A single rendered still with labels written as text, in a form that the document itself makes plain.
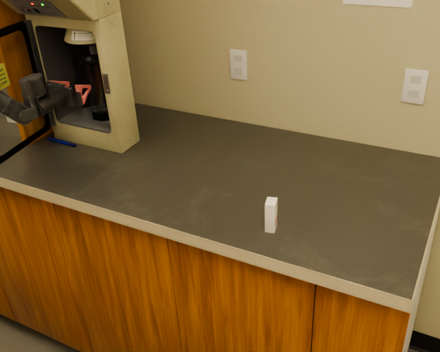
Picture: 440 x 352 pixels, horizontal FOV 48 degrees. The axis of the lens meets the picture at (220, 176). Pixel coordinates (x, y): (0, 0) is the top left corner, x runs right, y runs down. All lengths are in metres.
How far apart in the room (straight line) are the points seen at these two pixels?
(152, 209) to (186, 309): 0.36
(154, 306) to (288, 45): 1.01
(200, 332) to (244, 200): 0.47
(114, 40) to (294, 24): 0.60
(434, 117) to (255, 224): 0.73
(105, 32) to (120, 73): 0.15
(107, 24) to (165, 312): 0.95
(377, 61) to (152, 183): 0.83
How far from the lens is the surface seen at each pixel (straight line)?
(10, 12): 1.89
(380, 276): 1.26
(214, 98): 2.02
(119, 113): 1.75
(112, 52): 1.69
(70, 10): 1.62
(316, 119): 1.87
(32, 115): 1.65
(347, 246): 1.33
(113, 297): 1.84
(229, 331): 1.60
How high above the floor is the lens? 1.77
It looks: 31 degrees down
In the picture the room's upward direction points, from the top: 3 degrees counter-clockwise
